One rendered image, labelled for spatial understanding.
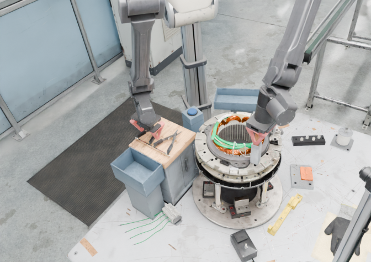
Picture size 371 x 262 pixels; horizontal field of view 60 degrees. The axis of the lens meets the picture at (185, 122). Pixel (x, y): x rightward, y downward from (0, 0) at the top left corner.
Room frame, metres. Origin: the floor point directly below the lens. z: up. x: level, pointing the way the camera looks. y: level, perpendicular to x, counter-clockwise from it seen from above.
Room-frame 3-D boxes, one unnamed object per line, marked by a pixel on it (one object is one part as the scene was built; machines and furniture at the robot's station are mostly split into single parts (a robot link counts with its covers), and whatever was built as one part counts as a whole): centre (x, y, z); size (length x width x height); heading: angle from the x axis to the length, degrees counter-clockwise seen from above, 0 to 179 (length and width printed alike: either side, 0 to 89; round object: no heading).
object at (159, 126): (0.92, 0.13, 1.13); 0.07 x 0.07 x 0.09; 48
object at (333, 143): (1.03, -0.74, 0.83); 0.09 x 0.09 x 0.10; 50
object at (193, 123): (1.10, -0.04, 0.91); 0.07 x 0.07 x 0.25; 30
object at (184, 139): (0.92, 0.10, 1.05); 0.20 x 0.19 x 0.02; 138
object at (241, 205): (0.72, -0.18, 0.85); 0.06 x 0.04 x 0.05; 94
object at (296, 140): (1.07, -0.58, 0.79); 0.15 x 0.05 x 0.02; 83
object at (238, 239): (0.57, -0.16, 0.81); 0.10 x 0.06 x 0.06; 17
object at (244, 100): (1.13, -0.27, 0.92); 0.25 x 0.11 x 0.28; 74
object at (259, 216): (0.84, -0.19, 0.80); 0.39 x 0.39 x 0.01
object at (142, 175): (0.81, 0.20, 0.92); 0.17 x 0.11 x 0.28; 48
